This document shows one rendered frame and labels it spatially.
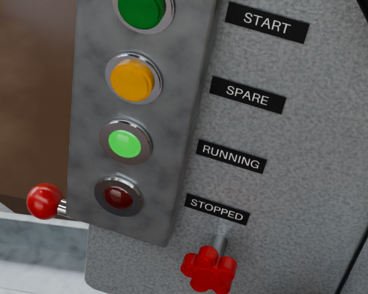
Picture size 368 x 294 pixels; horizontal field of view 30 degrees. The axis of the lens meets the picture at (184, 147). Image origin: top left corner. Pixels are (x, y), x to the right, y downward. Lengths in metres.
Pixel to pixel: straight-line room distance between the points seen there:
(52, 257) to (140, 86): 0.47
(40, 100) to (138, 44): 2.26
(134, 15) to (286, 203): 0.17
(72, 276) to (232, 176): 0.39
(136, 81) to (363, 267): 0.22
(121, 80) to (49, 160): 2.00
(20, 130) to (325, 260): 2.08
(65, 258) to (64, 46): 2.16
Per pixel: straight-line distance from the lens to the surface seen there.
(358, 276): 0.52
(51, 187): 0.60
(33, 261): 0.85
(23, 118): 2.57
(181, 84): 0.41
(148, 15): 0.38
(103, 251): 0.56
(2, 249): 0.88
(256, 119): 0.43
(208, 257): 0.47
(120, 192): 0.47
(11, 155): 2.42
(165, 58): 0.40
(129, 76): 0.40
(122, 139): 0.44
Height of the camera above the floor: 1.65
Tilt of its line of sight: 41 degrees down
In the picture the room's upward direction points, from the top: 11 degrees clockwise
